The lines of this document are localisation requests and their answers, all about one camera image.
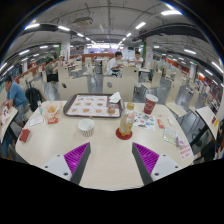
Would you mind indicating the red snack packet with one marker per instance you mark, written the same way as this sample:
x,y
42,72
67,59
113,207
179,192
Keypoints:
x,y
160,123

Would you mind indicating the white paper cup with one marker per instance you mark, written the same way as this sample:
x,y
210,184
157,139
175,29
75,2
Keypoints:
x,y
86,127

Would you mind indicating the small green bottle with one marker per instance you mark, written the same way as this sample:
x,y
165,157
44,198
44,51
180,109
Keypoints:
x,y
40,109

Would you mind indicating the ceiling light strips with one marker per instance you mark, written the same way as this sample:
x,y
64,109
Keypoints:
x,y
171,12

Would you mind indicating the clear bag of fried food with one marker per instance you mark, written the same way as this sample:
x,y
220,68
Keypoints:
x,y
52,109

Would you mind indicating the beige wooden chair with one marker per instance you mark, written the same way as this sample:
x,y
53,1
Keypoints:
x,y
73,88
118,87

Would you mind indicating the clear plastic bag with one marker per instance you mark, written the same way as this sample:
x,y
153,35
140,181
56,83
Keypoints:
x,y
170,135

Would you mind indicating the white paper card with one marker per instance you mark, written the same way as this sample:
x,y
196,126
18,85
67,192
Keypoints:
x,y
36,121

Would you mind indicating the ceiling air conditioning unit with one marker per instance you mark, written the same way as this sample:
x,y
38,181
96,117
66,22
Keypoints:
x,y
83,21

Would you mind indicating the small red sauce packet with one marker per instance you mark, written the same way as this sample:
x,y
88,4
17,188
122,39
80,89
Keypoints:
x,y
52,120

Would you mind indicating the small white packet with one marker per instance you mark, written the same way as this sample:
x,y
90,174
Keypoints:
x,y
170,121

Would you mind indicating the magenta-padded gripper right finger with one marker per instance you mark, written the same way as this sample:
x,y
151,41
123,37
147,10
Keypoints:
x,y
148,160

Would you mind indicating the flat round red coaster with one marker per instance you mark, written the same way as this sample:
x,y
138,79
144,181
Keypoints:
x,y
119,136

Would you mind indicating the dark red wallet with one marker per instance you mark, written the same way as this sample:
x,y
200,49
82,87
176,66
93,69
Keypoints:
x,y
24,135

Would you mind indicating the beige neighbouring table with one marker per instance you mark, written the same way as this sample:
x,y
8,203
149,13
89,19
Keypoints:
x,y
6,116
206,116

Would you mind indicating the red lettered table sticker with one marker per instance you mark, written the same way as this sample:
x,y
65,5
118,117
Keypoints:
x,y
185,151

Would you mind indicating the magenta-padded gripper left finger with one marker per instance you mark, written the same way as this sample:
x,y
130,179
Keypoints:
x,y
75,160

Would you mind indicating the brown tray with paper liner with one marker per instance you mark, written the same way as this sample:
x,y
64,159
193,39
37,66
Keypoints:
x,y
90,105

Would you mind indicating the red paper cup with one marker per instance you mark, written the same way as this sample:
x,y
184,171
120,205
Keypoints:
x,y
150,105

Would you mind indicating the white napkin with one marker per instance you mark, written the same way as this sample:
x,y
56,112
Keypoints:
x,y
115,97

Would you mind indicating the black backpack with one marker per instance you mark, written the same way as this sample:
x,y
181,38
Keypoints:
x,y
33,97

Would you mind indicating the clear yellow-capped drink bottle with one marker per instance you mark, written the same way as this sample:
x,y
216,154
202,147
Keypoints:
x,y
126,121

